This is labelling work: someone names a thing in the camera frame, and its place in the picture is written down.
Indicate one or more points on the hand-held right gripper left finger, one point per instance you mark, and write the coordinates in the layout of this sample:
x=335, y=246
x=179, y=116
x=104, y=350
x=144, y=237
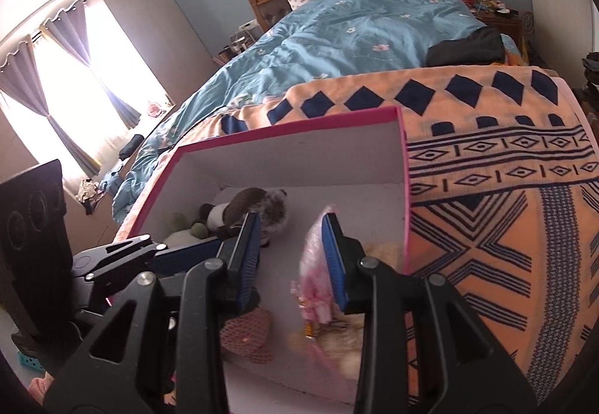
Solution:
x=250, y=254

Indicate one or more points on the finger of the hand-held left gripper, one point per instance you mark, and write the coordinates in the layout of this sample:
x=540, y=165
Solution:
x=117, y=286
x=187, y=257

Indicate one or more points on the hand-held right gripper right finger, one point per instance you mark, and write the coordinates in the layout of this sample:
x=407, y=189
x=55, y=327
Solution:
x=334, y=254

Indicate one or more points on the pink floral fabric pouch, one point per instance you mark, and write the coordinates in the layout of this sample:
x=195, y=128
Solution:
x=313, y=254

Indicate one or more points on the green frog plush toy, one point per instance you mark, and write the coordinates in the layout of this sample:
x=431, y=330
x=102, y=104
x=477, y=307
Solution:
x=180, y=224

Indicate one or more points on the grey brown furry plush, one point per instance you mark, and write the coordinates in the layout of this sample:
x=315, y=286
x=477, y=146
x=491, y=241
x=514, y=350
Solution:
x=262, y=203

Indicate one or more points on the pink crochet bear plush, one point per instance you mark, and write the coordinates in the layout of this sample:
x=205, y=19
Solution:
x=243, y=334

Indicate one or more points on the cream fluffy plush toy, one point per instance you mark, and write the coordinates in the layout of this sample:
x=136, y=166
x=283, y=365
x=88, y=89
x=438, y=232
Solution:
x=327, y=346

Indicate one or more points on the pink cardboard box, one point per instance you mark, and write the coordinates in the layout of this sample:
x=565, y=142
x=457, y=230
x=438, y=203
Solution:
x=304, y=161

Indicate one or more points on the person's left forearm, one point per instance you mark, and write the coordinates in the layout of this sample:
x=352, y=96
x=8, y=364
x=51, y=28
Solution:
x=42, y=388

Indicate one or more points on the heap of mixed clothes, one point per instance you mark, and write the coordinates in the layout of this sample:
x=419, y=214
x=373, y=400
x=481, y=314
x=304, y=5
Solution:
x=96, y=189

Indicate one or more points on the turquoise plastic basket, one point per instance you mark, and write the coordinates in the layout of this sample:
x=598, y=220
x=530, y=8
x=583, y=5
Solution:
x=30, y=362

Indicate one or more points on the dark bag on windowsill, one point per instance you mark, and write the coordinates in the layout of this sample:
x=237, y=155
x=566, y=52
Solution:
x=130, y=147

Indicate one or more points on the purple curtain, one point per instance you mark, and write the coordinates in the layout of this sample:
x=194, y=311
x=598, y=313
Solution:
x=79, y=39
x=32, y=100

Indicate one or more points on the pink figurine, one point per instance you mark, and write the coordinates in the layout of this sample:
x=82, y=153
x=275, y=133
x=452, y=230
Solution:
x=155, y=108

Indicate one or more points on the orange patterned blanket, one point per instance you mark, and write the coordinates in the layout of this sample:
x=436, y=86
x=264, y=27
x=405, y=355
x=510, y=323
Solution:
x=491, y=208

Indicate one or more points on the blue floral duvet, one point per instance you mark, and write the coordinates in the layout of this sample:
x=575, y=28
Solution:
x=351, y=34

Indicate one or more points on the black garment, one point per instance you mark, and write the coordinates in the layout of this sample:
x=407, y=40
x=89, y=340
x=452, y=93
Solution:
x=468, y=46

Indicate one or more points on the wooden nightstand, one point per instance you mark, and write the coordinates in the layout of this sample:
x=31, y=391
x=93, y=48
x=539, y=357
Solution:
x=507, y=32

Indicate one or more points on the round hand fan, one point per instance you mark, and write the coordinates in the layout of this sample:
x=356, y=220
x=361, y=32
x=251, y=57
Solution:
x=529, y=24

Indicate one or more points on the pile of dark clothes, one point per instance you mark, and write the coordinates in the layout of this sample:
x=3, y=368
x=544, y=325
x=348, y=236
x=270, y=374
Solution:
x=590, y=72

